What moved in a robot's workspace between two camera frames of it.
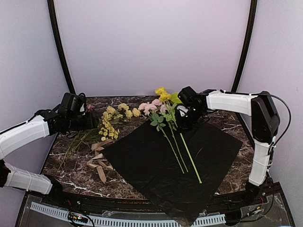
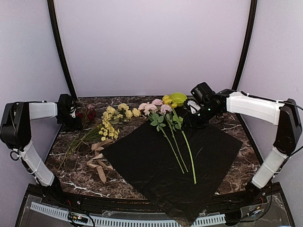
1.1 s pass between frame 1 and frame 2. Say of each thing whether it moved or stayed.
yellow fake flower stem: moved
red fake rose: moved
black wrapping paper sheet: stayed
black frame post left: stayed
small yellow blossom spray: stayed
